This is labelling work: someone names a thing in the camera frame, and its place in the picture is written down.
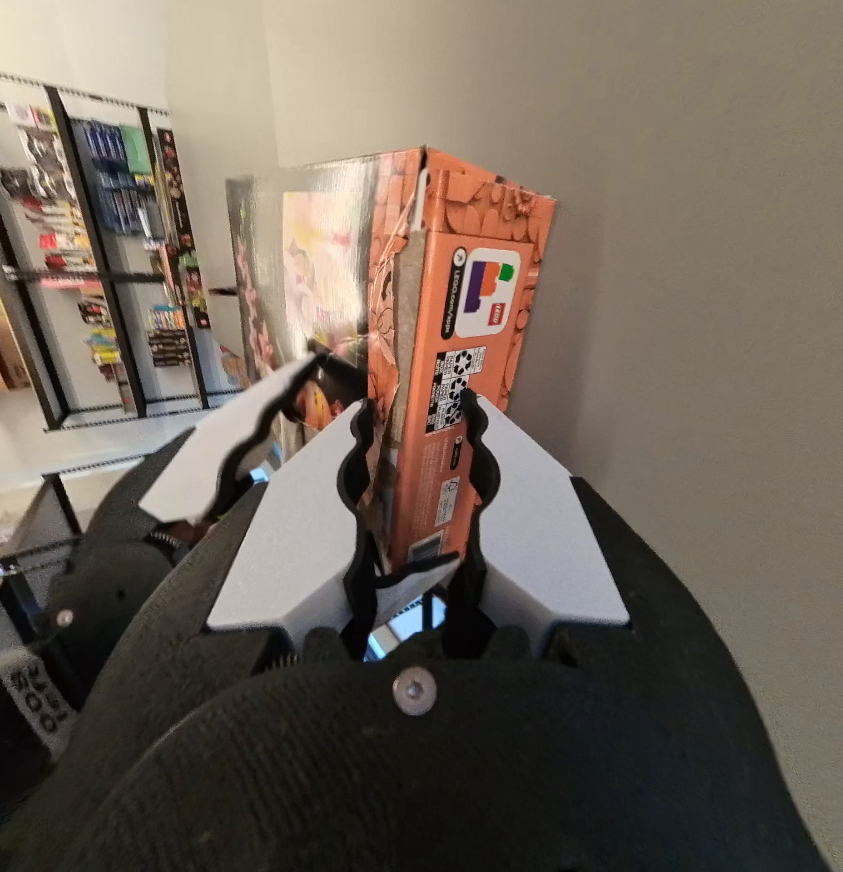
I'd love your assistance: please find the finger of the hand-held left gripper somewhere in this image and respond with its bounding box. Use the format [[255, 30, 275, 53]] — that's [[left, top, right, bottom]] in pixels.
[[370, 550, 461, 624], [139, 339, 369, 527]]

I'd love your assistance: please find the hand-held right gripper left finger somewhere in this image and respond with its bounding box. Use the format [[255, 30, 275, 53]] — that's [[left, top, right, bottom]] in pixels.
[[207, 398, 380, 658]]

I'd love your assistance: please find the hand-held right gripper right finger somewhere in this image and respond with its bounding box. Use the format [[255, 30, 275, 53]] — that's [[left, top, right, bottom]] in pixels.
[[443, 388, 632, 660]]

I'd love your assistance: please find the black orchid lego box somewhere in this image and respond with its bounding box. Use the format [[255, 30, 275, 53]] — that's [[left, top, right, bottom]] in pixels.
[[225, 144, 555, 575]]

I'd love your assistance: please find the brown cardboard box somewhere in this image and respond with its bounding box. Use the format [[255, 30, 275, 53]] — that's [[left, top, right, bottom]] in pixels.
[[0, 279, 34, 394]]

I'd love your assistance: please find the black metal shelf rack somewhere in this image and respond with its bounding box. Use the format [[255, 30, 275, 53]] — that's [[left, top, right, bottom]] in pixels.
[[0, 68, 248, 433]]

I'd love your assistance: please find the shelved stack of toy boxes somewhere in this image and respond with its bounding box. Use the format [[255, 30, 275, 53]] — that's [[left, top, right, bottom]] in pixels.
[[0, 102, 248, 410]]

